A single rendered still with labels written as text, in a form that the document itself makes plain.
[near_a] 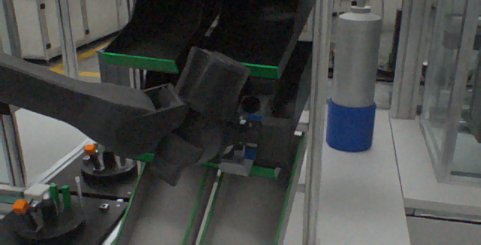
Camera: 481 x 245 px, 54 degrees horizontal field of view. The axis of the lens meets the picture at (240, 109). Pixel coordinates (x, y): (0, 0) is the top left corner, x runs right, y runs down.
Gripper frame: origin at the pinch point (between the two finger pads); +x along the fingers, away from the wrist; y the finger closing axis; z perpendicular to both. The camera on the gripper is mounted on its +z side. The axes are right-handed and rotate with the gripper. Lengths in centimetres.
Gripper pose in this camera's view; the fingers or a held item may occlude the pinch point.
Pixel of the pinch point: (234, 131)
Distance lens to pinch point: 67.4
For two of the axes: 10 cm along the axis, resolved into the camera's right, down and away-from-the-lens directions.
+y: -9.4, -1.1, 3.3
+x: 3.3, -0.2, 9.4
